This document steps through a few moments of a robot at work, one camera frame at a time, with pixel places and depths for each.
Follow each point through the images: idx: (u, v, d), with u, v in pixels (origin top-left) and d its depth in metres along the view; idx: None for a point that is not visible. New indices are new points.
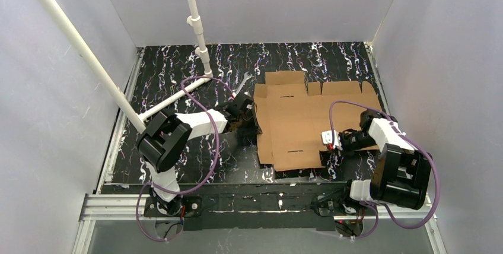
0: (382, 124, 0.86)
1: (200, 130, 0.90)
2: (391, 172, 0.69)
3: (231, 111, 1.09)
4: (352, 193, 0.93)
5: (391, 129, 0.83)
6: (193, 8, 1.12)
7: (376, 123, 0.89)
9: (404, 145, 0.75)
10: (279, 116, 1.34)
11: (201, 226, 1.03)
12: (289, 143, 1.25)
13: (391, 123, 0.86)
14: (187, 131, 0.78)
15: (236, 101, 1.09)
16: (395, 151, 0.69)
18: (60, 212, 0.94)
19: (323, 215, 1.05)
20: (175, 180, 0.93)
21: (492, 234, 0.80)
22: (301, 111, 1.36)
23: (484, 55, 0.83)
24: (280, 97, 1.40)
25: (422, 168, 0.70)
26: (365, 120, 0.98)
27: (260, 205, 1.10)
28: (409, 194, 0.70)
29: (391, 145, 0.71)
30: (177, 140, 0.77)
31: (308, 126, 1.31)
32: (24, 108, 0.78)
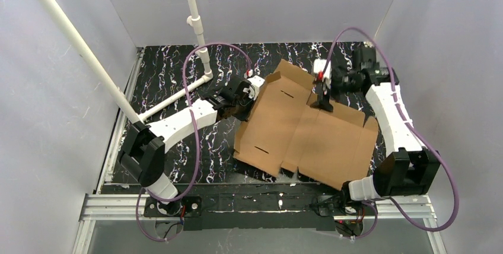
0: (385, 104, 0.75)
1: (182, 133, 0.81)
2: (396, 179, 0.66)
3: (225, 97, 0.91)
4: (353, 195, 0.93)
5: (397, 114, 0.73)
6: (193, 8, 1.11)
7: (377, 96, 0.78)
9: (409, 143, 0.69)
10: (270, 110, 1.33)
11: (201, 226, 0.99)
12: (260, 140, 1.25)
13: (397, 103, 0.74)
14: (159, 147, 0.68)
15: (231, 85, 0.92)
16: (401, 161, 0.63)
18: (60, 212, 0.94)
19: (323, 215, 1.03)
20: (169, 186, 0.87)
21: (492, 234, 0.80)
22: (291, 115, 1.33)
23: (483, 55, 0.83)
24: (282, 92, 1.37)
25: (429, 167, 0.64)
26: (361, 80, 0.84)
27: (260, 205, 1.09)
28: (413, 190, 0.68)
29: (396, 154, 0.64)
30: (152, 158, 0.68)
31: (289, 133, 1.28)
32: (24, 108, 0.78)
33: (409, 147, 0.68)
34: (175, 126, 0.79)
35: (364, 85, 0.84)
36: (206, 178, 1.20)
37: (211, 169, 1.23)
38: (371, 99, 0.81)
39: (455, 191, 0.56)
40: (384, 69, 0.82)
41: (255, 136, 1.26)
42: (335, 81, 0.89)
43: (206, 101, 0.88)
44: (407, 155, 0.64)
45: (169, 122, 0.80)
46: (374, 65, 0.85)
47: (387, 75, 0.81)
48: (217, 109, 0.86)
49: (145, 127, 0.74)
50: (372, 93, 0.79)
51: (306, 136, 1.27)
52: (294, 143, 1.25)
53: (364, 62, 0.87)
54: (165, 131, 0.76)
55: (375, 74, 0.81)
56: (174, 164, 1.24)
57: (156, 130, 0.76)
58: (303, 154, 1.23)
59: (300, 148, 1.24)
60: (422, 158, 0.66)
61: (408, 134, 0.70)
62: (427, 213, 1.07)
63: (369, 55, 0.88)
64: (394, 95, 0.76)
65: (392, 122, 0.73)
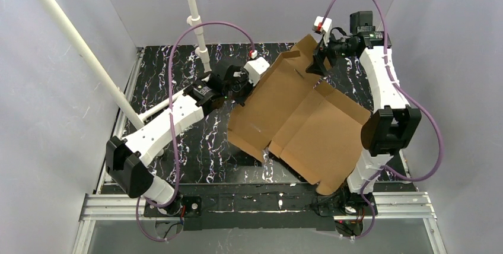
0: (376, 66, 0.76)
1: (163, 141, 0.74)
2: (378, 133, 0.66)
3: (213, 85, 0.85)
4: (352, 187, 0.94)
5: (385, 75, 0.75)
6: (193, 8, 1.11)
7: (369, 58, 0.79)
9: (395, 102, 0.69)
10: (273, 89, 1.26)
11: (201, 226, 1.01)
12: (254, 119, 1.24)
13: (387, 66, 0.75)
14: (135, 166, 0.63)
15: (219, 71, 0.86)
16: (385, 117, 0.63)
18: (60, 211, 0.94)
19: (323, 215, 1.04)
20: (165, 189, 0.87)
21: (493, 234, 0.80)
22: (291, 99, 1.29)
23: (483, 54, 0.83)
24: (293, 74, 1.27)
25: (411, 123, 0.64)
26: (356, 43, 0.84)
27: (260, 205, 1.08)
28: (393, 145, 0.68)
29: (381, 110, 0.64)
30: (132, 175, 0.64)
31: (283, 118, 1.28)
32: (24, 108, 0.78)
33: (393, 105, 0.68)
34: (153, 136, 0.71)
35: (358, 49, 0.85)
36: (206, 178, 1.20)
37: (211, 169, 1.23)
38: (365, 62, 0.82)
39: (441, 151, 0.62)
40: (378, 33, 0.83)
41: (250, 116, 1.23)
42: (333, 42, 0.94)
43: (188, 97, 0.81)
44: (390, 113, 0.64)
45: (147, 130, 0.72)
46: (370, 30, 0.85)
47: (381, 38, 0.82)
48: (201, 105, 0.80)
49: (121, 141, 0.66)
50: (365, 56, 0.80)
51: (298, 124, 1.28)
52: (285, 129, 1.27)
53: (360, 25, 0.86)
54: (142, 144, 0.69)
55: (369, 37, 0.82)
56: (174, 164, 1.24)
57: (132, 145, 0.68)
58: (290, 141, 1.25)
59: (289, 134, 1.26)
60: (406, 116, 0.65)
61: (395, 95, 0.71)
62: (427, 213, 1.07)
63: (366, 19, 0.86)
64: (385, 57, 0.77)
65: (381, 83, 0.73)
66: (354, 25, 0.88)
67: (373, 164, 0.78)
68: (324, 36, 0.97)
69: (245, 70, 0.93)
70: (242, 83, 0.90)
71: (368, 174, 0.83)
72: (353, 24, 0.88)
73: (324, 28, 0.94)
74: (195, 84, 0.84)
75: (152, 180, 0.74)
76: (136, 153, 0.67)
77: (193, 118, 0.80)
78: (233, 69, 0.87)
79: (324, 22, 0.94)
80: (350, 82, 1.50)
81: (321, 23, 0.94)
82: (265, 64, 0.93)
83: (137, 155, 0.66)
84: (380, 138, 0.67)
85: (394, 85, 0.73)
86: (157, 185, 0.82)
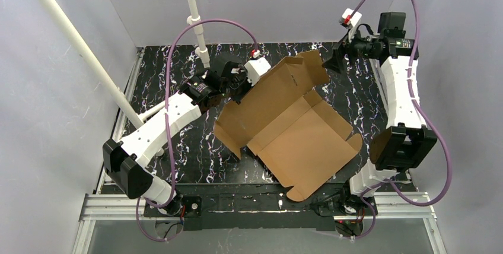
0: (397, 78, 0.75)
1: (160, 143, 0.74)
2: (388, 151, 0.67)
3: (211, 82, 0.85)
4: (353, 189, 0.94)
5: (407, 89, 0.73)
6: (193, 8, 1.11)
7: (392, 68, 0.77)
9: (411, 122, 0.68)
10: (268, 91, 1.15)
11: (201, 226, 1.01)
12: (245, 117, 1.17)
13: (410, 79, 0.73)
14: (132, 168, 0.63)
15: (217, 67, 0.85)
16: (398, 137, 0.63)
18: (60, 212, 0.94)
19: (323, 215, 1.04)
20: (165, 188, 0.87)
21: (493, 235, 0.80)
22: (282, 101, 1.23)
23: (484, 54, 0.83)
24: (290, 77, 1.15)
25: (424, 146, 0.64)
26: (381, 49, 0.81)
27: (260, 205, 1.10)
28: (402, 162, 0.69)
29: (395, 129, 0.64)
30: (129, 177, 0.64)
31: (270, 118, 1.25)
32: (24, 108, 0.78)
33: (408, 123, 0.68)
34: (149, 137, 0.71)
35: (381, 55, 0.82)
36: (206, 178, 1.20)
37: (211, 169, 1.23)
38: (385, 71, 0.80)
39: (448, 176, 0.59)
40: (407, 40, 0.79)
41: (239, 116, 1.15)
42: (357, 39, 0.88)
43: (184, 95, 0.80)
44: (404, 130, 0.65)
45: (143, 133, 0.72)
46: (398, 36, 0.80)
47: (409, 48, 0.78)
48: (196, 104, 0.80)
49: (117, 144, 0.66)
50: (388, 65, 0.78)
51: (283, 126, 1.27)
52: (270, 130, 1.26)
53: (390, 28, 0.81)
54: (139, 146, 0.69)
55: (395, 44, 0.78)
56: (173, 164, 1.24)
57: (128, 147, 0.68)
58: (273, 142, 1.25)
59: (272, 135, 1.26)
60: (419, 137, 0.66)
61: (411, 112, 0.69)
62: (427, 212, 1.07)
63: (397, 23, 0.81)
64: (410, 70, 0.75)
65: (400, 98, 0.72)
66: (383, 25, 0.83)
67: (378, 176, 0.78)
68: (349, 30, 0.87)
69: (245, 68, 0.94)
70: (239, 82, 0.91)
71: (371, 183, 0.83)
72: (382, 24, 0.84)
73: (352, 21, 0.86)
74: (191, 81, 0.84)
75: (151, 181, 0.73)
76: (131, 155, 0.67)
77: (190, 117, 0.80)
78: (231, 66, 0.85)
79: (353, 16, 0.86)
80: (350, 82, 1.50)
81: (350, 16, 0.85)
82: (267, 65, 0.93)
83: (133, 158, 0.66)
84: (389, 155, 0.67)
85: (414, 101, 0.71)
86: (157, 186, 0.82)
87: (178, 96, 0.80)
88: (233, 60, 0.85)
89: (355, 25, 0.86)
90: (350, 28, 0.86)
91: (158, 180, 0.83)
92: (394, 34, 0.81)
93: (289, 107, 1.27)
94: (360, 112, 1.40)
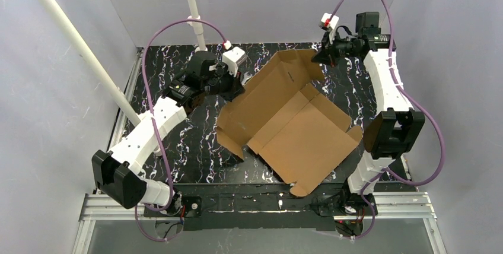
0: (379, 67, 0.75)
1: (150, 147, 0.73)
2: (381, 137, 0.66)
3: (191, 82, 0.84)
4: (353, 189, 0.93)
5: (390, 77, 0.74)
6: (193, 8, 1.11)
7: (373, 60, 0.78)
9: (398, 105, 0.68)
10: (266, 88, 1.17)
11: (201, 226, 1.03)
12: (244, 117, 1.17)
13: (391, 68, 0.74)
14: (126, 177, 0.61)
15: (193, 67, 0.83)
16: (388, 120, 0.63)
18: (60, 212, 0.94)
19: (323, 215, 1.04)
20: (162, 192, 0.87)
21: (493, 235, 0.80)
22: (279, 99, 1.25)
23: (484, 55, 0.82)
24: (287, 73, 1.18)
25: (415, 127, 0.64)
26: (360, 45, 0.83)
27: (260, 205, 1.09)
28: (395, 148, 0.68)
29: (384, 113, 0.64)
30: (123, 186, 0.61)
31: (267, 117, 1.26)
32: (24, 109, 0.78)
33: (397, 108, 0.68)
34: (139, 143, 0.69)
35: (362, 51, 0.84)
36: (206, 178, 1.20)
37: (211, 169, 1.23)
38: (368, 64, 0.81)
39: (442, 162, 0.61)
40: (383, 36, 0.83)
41: (238, 117, 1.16)
42: (338, 40, 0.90)
43: (167, 98, 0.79)
44: (394, 114, 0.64)
45: (132, 139, 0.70)
46: (375, 32, 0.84)
47: (386, 41, 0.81)
48: (182, 105, 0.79)
49: (108, 154, 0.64)
50: (370, 58, 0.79)
51: (283, 123, 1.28)
52: (267, 129, 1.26)
53: (366, 27, 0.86)
54: (130, 154, 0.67)
55: (374, 40, 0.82)
56: (174, 163, 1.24)
57: (119, 156, 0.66)
58: (274, 140, 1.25)
59: (269, 133, 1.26)
60: (408, 120, 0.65)
61: (398, 98, 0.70)
62: (427, 213, 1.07)
63: (372, 21, 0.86)
64: (390, 59, 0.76)
65: (385, 85, 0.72)
66: (359, 25, 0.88)
67: (375, 167, 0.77)
68: (330, 33, 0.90)
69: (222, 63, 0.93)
70: (219, 77, 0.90)
71: (371, 177, 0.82)
72: (359, 25, 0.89)
73: (331, 24, 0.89)
74: (172, 84, 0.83)
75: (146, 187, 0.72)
76: (124, 163, 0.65)
77: (177, 118, 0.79)
78: (207, 64, 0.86)
79: (332, 18, 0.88)
80: (350, 82, 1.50)
81: (330, 19, 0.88)
82: (239, 50, 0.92)
83: (126, 165, 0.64)
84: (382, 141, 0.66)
85: (398, 87, 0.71)
86: (154, 190, 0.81)
87: (160, 101, 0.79)
88: (209, 59, 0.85)
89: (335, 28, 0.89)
90: (331, 31, 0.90)
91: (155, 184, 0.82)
92: (371, 31, 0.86)
93: (285, 104, 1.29)
94: (360, 112, 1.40)
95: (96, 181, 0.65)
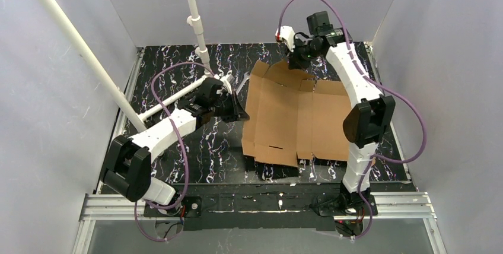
0: (344, 62, 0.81)
1: (166, 142, 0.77)
2: (363, 127, 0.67)
3: (200, 103, 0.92)
4: (351, 189, 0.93)
5: (355, 68, 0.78)
6: (193, 8, 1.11)
7: (336, 55, 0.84)
9: (369, 95, 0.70)
10: (266, 102, 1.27)
11: (201, 226, 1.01)
12: (270, 138, 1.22)
13: (355, 60, 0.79)
14: (146, 156, 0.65)
15: (204, 90, 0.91)
16: (364, 111, 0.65)
18: (60, 212, 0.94)
19: (323, 215, 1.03)
20: (164, 190, 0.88)
21: (492, 235, 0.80)
22: (286, 107, 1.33)
23: (483, 55, 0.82)
24: (273, 83, 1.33)
25: (389, 109, 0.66)
26: (318, 43, 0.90)
27: (260, 205, 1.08)
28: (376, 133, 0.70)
29: (359, 105, 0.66)
30: (139, 169, 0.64)
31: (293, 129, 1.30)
32: (24, 109, 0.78)
33: (369, 97, 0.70)
34: (158, 135, 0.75)
35: (322, 47, 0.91)
36: (206, 178, 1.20)
37: (211, 169, 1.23)
38: (333, 60, 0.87)
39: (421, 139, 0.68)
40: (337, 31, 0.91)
41: (265, 137, 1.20)
42: (299, 46, 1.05)
43: (183, 110, 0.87)
44: (368, 105, 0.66)
45: (152, 132, 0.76)
46: (329, 29, 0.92)
47: (341, 34, 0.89)
48: (196, 117, 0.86)
49: (127, 139, 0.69)
50: (331, 54, 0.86)
51: (310, 124, 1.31)
52: (300, 138, 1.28)
53: (319, 26, 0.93)
54: (149, 142, 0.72)
55: (331, 35, 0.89)
56: (174, 163, 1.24)
57: (139, 141, 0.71)
58: (314, 140, 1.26)
59: (305, 139, 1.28)
60: (381, 105, 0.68)
61: (363, 83, 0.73)
62: (427, 213, 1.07)
63: (323, 19, 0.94)
64: (351, 52, 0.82)
65: (353, 78, 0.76)
66: (312, 25, 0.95)
67: (364, 156, 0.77)
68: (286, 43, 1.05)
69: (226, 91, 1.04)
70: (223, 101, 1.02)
71: (363, 169, 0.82)
72: (311, 26, 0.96)
73: (283, 37, 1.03)
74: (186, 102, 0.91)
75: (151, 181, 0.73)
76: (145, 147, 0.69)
77: (191, 126, 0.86)
78: (216, 88, 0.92)
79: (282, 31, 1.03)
80: None
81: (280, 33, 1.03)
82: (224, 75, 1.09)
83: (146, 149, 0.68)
84: (364, 132, 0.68)
85: (365, 77, 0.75)
86: (157, 187, 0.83)
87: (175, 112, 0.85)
88: (219, 83, 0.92)
89: (287, 38, 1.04)
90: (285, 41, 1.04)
91: (158, 181, 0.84)
92: (325, 29, 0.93)
93: (302, 110, 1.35)
94: None
95: (107, 167, 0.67)
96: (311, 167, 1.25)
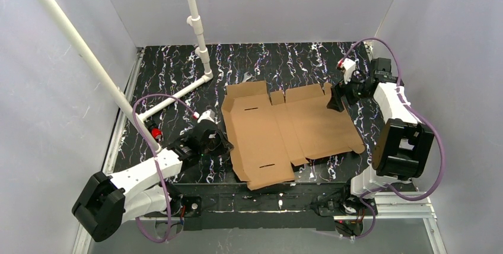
0: (388, 92, 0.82)
1: (146, 184, 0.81)
2: (388, 148, 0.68)
3: (191, 145, 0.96)
4: (353, 189, 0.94)
5: (397, 98, 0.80)
6: (193, 8, 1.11)
7: (381, 89, 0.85)
9: (407, 118, 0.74)
10: (244, 130, 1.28)
11: (201, 226, 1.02)
12: (260, 158, 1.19)
13: (399, 92, 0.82)
14: (121, 200, 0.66)
15: (196, 134, 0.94)
16: (396, 126, 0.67)
18: (60, 212, 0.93)
19: (322, 215, 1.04)
20: (155, 205, 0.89)
21: (492, 235, 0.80)
22: (268, 121, 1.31)
23: (484, 55, 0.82)
24: (244, 111, 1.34)
25: (424, 141, 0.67)
26: (371, 83, 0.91)
27: (260, 205, 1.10)
28: (404, 167, 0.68)
29: (392, 121, 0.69)
30: (110, 211, 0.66)
31: (282, 140, 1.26)
32: (24, 109, 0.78)
33: (405, 119, 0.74)
34: (138, 177, 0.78)
35: (372, 88, 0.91)
36: (206, 178, 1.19)
37: (211, 169, 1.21)
38: (377, 94, 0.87)
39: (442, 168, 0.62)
40: (392, 75, 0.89)
41: (255, 158, 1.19)
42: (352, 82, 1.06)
43: (171, 151, 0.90)
44: (403, 125, 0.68)
45: (132, 172, 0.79)
46: (385, 72, 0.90)
47: (394, 79, 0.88)
48: (182, 160, 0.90)
49: (106, 177, 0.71)
50: (378, 88, 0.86)
51: (296, 131, 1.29)
52: (289, 145, 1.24)
53: (378, 70, 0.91)
54: (127, 183, 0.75)
55: (384, 78, 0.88)
56: None
57: (117, 181, 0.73)
58: (303, 143, 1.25)
59: (295, 145, 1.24)
60: (418, 135, 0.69)
61: (406, 113, 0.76)
62: (427, 213, 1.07)
63: (385, 65, 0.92)
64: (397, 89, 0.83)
65: (394, 105, 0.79)
66: (372, 67, 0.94)
67: (378, 181, 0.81)
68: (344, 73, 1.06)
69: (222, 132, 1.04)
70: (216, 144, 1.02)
71: (372, 187, 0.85)
72: (371, 68, 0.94)
73: (344, 65, 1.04)
74: (177, 143, 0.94)
75: (121, 223, 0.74)
76: (120, 189, 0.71)
77: (175, 168, 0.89)
78: (209, 133, 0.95)
79: (346, 61, 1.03)
80: None
81: (343, 61, 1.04)
82: (207, 111, 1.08)
83: (121, 191, 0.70)
84: (391, 149, 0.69)
85: (406, 105, 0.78)
86: (140, 208, 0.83)
87: (163, 153, 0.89)
88: (211, 128, 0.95)
89: (348, 70, 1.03)
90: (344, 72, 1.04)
91: (142, 202, 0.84)
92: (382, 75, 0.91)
93: (286, 118, 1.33)
94: (360, 112, 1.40)
95: (79, 202, 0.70)
96: (311, 167, 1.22)
